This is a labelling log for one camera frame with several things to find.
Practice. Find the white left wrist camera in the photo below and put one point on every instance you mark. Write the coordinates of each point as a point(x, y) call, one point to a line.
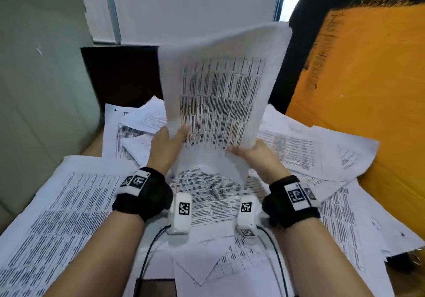
point(181, 220)

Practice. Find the person's left hand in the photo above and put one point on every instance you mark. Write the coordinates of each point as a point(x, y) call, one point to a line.
point(162, 150)

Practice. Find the orange cardboard panel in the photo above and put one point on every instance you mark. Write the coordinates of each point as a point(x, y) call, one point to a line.
point(372, 91)

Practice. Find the beige cardboard panel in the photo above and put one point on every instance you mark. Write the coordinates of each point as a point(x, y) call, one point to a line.
point(43, 91)

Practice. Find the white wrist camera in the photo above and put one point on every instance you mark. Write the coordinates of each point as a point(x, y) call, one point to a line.
point(181, 220)
point(246, 220)

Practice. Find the person's right hand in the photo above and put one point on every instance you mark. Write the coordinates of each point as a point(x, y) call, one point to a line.
point(262, 160)

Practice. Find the pile of printed papers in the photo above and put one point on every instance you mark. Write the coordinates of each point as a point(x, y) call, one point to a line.
point(332, 160)

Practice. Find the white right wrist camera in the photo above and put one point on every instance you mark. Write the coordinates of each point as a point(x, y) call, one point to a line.
point(246, 220)

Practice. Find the black binder clips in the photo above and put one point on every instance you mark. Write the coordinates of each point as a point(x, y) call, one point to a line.
point(400, 262)

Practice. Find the aligned stack of printed sheets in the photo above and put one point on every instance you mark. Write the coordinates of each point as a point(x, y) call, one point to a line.
point(59, 213)
point(219, 91)

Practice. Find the black laptop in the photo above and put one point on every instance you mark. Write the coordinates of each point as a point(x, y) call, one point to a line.
point(123, 74)

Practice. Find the person's left forearm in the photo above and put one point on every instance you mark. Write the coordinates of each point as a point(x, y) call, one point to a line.
point(99, 257)

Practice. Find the person's right forearm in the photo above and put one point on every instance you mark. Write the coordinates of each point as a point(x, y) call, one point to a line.
point(318, 260)

